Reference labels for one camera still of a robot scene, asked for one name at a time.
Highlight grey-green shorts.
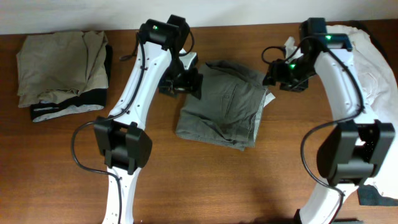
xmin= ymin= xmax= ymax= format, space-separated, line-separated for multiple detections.
xmin=175 ymin=60 xmax=274 ymax=151

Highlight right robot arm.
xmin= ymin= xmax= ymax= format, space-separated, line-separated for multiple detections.
xmin=264 ymin=32 xmax=396 ymax=223

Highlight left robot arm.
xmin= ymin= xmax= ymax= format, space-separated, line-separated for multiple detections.
xmin=94 ymin=15 xmax=203 ymax=223

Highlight folded black garment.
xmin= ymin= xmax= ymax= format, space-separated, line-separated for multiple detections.
xmin=28 ymin=44 xmax=113 ymax=122

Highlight white shirt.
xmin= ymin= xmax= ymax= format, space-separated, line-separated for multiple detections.
xmin=284 ymin=24 xmax=398 ymax=200

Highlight folded beige garment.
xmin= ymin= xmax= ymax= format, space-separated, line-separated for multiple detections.
xmin=16 ymin=31 xmax=109 ymax=108

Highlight dark garment under white shirt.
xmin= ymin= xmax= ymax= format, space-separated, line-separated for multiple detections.
xmin=354 ymin=21 xmax=398 ymax=207

